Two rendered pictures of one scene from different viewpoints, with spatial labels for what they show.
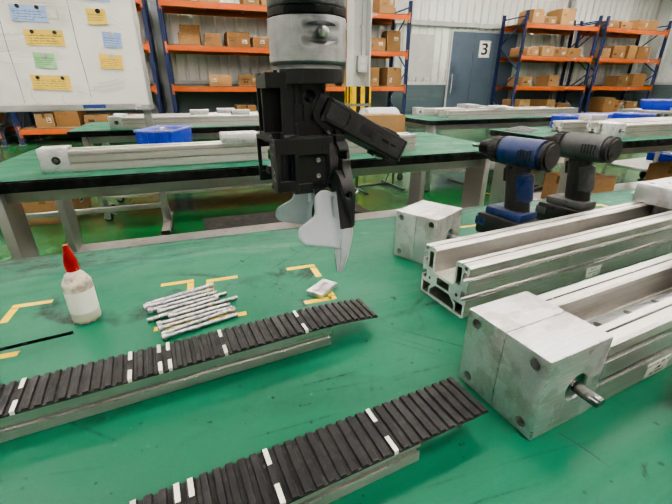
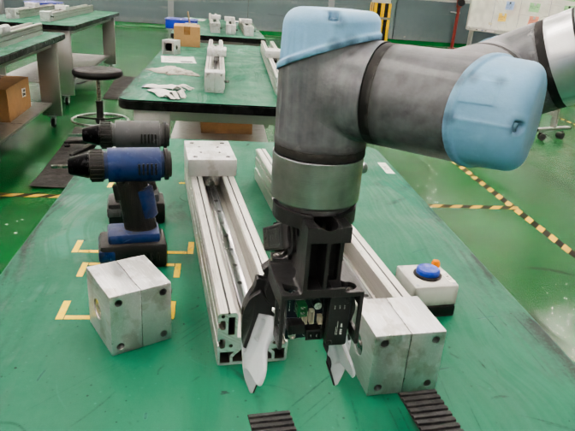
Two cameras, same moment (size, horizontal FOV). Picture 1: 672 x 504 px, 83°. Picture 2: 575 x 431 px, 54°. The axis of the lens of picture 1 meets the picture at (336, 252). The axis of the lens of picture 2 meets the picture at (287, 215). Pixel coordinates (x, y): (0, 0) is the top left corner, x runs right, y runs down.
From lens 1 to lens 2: 0.62 m
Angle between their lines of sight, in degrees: 72
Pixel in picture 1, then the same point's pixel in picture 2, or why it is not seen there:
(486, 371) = (396, 371)
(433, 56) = not seen: outside the picture
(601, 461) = (449, 368)
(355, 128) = not seen: hidden behind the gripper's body
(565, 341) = (423, 315)
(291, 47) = (356, 191)
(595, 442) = not seen: hidden behind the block
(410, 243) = (137, 327)
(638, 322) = (392, 280)
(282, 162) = (346, 309)
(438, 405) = (429, 412)
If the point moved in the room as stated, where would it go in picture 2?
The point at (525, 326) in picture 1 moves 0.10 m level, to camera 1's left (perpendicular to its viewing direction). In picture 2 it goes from (404, 322) to (401, 368)
